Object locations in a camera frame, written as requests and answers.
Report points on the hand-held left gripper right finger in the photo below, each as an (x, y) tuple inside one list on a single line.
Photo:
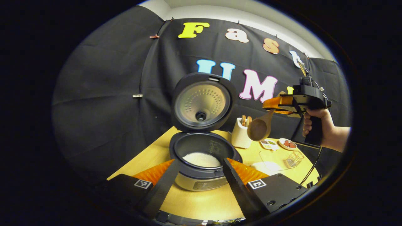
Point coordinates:
[(235, 188)]

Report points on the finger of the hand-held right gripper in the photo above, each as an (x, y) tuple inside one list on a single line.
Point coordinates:
[(278, 103), (285, 111)]

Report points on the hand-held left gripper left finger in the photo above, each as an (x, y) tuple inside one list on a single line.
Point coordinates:
[(160, 188)]

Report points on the white rice container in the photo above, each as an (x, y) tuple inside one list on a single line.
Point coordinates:
[(260, 168)]

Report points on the wooden spoon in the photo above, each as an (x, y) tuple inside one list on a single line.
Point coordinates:
[(258, 128)]

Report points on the dark grey rice cooker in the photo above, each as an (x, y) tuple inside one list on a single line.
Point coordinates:
[(201, 175)]

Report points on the white rice heap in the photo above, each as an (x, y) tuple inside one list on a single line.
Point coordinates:
[(201, 159)]

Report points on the white round plate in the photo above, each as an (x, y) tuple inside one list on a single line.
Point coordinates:
[(281, 145)]

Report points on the toasted bread slice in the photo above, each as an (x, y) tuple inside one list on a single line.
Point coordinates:
[(243, 121), (249, 120)]

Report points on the white divided bean dish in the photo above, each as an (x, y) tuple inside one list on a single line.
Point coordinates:
[(269, 145)]

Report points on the white toaster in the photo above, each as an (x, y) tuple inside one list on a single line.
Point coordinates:
[(240, 138)]

